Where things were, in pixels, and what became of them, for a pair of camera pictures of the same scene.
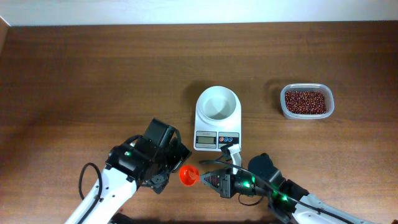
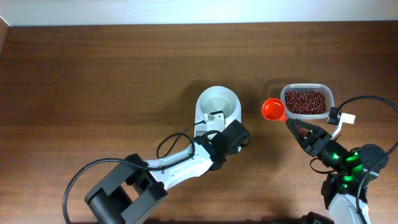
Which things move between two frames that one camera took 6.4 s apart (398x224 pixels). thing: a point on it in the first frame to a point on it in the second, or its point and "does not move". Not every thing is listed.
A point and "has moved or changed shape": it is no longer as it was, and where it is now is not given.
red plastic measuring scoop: [188, 175] has moved or changed shape
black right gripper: [224, 183] to [315, 142]
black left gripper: [158, 183] to [234, 152]
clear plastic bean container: [307, 101] does not move
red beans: [305, 102] does not move
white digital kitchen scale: [217, 119] does not move
